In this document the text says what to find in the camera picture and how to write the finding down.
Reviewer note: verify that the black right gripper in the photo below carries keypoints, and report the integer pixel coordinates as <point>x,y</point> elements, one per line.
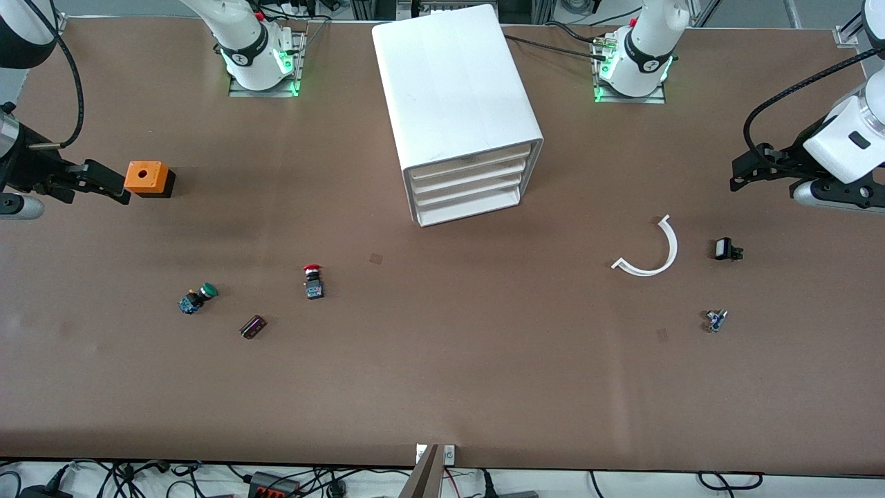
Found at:
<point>28,168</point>

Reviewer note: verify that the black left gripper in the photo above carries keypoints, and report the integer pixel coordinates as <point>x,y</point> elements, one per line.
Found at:
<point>786,158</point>

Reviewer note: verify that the red push button switch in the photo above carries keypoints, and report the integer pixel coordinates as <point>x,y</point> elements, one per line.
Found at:
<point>314,284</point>

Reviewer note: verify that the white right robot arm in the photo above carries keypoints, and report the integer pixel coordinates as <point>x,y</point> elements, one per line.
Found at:
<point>242,38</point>

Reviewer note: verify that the white plastic drawer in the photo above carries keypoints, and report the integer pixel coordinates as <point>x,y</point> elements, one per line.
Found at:
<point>471,178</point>
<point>470,163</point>
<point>473,192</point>
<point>473,207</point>

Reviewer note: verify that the white plastic drawer cabinet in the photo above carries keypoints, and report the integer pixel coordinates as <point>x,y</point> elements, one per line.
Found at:
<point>449,90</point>

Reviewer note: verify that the small black white connector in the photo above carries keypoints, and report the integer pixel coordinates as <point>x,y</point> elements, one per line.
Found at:
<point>724,248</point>

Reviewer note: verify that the white curved plastic piece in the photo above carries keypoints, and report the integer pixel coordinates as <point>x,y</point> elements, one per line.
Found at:
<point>672,249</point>

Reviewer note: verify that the small blue contact part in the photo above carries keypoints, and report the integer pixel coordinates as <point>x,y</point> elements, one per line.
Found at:
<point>715,321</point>

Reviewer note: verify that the small dark purple block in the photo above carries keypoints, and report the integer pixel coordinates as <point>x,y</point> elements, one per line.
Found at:
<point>253,327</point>

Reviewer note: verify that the black plug adapter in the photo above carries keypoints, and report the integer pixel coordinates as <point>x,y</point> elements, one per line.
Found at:
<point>45,492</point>

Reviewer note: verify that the black power strip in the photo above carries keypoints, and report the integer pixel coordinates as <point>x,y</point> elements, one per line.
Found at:
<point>273,487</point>

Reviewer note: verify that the orange button enclosure box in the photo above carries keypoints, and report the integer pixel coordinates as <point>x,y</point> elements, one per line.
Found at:
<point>144,176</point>

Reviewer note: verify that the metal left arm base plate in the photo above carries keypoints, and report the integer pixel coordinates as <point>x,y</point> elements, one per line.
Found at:
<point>657,99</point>

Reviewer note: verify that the aluminium corner bracket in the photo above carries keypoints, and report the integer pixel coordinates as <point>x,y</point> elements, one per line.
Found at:
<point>848,36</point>

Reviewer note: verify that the green push button switch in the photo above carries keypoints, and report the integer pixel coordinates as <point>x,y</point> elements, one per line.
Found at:
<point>197,299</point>

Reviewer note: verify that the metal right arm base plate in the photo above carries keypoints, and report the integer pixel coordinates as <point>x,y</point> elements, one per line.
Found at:
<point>242,93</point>

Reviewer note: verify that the small white bracket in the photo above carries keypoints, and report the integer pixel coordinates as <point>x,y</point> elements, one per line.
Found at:
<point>449,454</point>

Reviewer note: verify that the grey wedge-shaped post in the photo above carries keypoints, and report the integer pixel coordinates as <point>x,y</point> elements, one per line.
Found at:
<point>423,481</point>

